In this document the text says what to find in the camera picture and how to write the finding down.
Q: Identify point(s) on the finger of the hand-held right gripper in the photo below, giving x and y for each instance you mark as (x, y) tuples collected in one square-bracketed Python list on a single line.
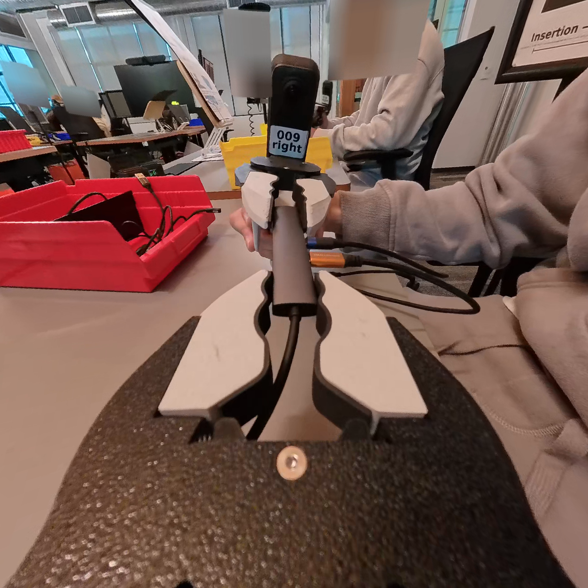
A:
[(317, 206), (257, 202)]

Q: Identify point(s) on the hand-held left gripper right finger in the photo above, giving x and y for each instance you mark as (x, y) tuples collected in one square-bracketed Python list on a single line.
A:
[(367, 358)]

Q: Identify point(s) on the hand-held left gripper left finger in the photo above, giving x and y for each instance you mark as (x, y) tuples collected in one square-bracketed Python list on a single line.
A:
[(220, 358)]

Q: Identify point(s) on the red plastic bin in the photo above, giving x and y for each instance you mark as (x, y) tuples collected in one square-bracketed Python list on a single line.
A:
[(13, 141), (69, 262)]

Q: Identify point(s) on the person's right forearm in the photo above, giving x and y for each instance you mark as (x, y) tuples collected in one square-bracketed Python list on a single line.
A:
[(459, 216)]

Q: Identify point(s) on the grey desk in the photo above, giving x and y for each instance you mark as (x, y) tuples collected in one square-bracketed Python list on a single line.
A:
[(92, 367)]

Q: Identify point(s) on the person's right hand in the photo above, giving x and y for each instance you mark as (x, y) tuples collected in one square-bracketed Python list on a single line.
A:
[(331, 213)]

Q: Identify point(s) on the yellow plastic bin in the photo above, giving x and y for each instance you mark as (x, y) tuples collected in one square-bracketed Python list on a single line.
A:
[(243, 160)]

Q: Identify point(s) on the grey wood-edged table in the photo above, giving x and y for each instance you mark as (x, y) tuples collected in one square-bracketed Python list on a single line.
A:
[(193, 167)]

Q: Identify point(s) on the wooden document stand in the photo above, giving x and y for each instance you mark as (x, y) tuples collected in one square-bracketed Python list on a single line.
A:
[(202, 82)]

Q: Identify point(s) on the black box green display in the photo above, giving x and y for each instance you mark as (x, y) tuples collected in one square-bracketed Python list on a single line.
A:
[(138, 169)]

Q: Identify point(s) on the black computer monitor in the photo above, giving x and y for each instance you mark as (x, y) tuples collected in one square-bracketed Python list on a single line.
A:
[(151, 89)]

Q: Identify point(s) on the black bin divider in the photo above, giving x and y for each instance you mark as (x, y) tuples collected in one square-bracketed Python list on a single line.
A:
[(110, 213)]

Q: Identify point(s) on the black office chair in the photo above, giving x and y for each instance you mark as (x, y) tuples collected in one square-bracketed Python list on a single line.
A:
[(459, 92), (505, 280)]

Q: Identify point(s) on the framed wall sign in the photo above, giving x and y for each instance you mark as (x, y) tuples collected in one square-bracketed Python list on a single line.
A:
[(551, 41)]

